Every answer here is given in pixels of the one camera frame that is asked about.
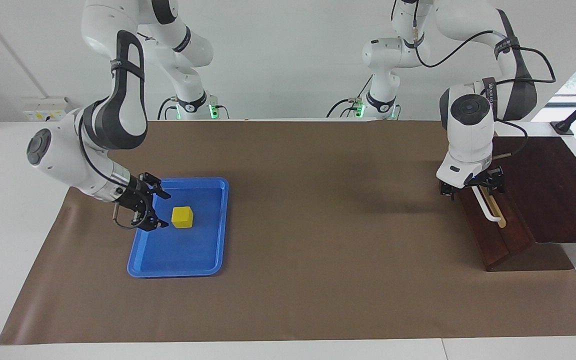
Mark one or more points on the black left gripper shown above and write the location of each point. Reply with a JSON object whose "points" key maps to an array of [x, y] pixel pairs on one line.
{"points": [[480, 180]]}

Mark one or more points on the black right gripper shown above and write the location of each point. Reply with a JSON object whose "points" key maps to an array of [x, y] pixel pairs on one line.
{"points": [[135, 200]]}

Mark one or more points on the yellow block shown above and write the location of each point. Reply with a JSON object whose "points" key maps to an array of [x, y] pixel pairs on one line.
{"points": [[182, 217]]}

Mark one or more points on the wooden drawer with light interior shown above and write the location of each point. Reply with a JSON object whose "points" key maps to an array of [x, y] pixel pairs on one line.
{"points": [[510, 240]]}

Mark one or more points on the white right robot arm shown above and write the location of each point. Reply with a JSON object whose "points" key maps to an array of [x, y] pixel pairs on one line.
{"points": [[63, 155]]}

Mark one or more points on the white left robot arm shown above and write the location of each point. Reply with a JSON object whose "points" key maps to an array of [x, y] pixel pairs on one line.
{"points": [[468, 135]]}

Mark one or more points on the blue plastic tray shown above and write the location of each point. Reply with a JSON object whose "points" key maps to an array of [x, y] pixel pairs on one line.
{"points": [[183, 250]]}

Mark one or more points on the dark wooden cabinet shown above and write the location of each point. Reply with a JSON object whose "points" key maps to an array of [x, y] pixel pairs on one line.
{"points": [[558, 190]]}

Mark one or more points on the brown table mat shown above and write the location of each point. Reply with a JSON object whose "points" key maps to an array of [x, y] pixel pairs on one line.
{"points": [[318, 250]]}

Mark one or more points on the white wall socket box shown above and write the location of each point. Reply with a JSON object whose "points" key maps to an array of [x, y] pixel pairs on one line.
{"points": [[43, 107]]}

